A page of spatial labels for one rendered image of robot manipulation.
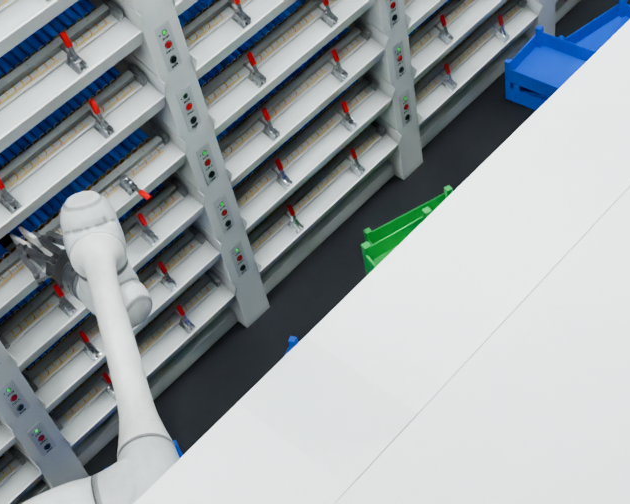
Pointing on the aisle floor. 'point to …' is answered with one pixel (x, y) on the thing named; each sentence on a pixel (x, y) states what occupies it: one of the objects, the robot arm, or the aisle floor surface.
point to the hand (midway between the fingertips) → (26, 240)
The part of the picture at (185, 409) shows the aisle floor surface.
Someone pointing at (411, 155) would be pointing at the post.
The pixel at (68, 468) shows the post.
